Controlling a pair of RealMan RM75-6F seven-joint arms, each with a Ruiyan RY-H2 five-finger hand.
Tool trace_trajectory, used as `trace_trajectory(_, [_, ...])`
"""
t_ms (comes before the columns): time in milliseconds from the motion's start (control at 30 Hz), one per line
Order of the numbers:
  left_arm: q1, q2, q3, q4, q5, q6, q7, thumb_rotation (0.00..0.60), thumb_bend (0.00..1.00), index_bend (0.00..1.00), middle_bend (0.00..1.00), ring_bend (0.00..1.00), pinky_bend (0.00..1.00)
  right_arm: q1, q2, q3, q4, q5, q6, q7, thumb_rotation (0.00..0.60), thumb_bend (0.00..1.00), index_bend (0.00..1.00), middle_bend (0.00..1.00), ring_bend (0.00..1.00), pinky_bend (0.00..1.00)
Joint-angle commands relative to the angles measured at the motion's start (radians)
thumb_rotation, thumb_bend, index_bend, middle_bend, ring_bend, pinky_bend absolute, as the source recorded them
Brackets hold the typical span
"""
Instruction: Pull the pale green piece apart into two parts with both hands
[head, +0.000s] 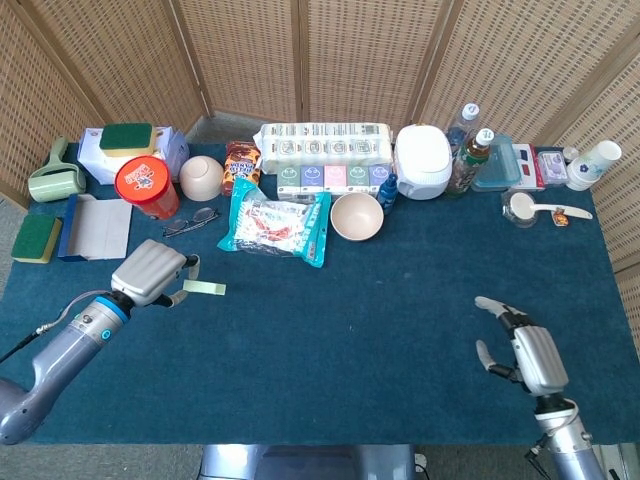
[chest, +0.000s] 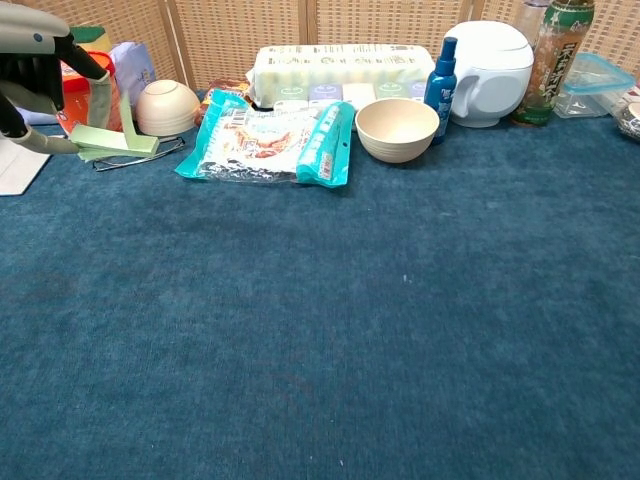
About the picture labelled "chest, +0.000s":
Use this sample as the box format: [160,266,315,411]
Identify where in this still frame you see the white tissue paper pack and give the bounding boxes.
[14,42,157,126]

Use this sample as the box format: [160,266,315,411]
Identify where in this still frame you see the green pocket tissue pack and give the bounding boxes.
[273,82,311,112]
[374,81,414,100]

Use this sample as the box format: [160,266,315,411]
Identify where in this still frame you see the red instant noodle cup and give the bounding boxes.
[55,49,125,134]

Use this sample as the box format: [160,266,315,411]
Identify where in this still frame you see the blue table mat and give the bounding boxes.
[0,89,640,480]

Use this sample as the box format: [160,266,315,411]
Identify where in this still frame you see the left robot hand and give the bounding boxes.
[0,4,112,154]

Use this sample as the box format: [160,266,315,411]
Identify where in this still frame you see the brown cookie bag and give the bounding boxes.
[193,79,251,126]

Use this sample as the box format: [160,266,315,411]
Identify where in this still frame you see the beige bowl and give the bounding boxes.
[354,97,441,164]
[134,79,201,137]

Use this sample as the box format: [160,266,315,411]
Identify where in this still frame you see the black frame eyeglasses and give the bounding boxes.
[93,135,186,173]

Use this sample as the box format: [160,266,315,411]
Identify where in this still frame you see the clear container with blue lid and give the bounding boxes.
[553,52,636,120]

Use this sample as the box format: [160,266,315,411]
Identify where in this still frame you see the white rice cooker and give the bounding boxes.
[443,20,535,129]

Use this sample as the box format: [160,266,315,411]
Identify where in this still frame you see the toilet paper roll pack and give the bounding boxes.
[248,44,436,109]

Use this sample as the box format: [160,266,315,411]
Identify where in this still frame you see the pale green sticky note pad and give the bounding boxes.
[68,123,161,162]

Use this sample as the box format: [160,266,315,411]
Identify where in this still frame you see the teal snack package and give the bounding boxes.
[174,89,356,189]

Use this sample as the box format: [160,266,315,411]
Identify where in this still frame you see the small glass bowl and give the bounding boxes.
[612,87,640,141]

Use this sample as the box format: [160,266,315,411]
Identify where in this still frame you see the green tea bottle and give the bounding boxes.
[510,0,596,127]

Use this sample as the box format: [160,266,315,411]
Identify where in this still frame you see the green and yellow sponge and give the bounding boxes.
[69,25,109,52]

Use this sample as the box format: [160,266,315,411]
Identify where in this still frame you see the blue spray bottle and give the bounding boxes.
[423,36,459,146]

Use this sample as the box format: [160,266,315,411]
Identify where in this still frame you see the blue box with grey lid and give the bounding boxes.
[0,137,52,197]

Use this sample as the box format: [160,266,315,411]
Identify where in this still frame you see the wicker folding screen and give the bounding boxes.
[0,0,640,94]

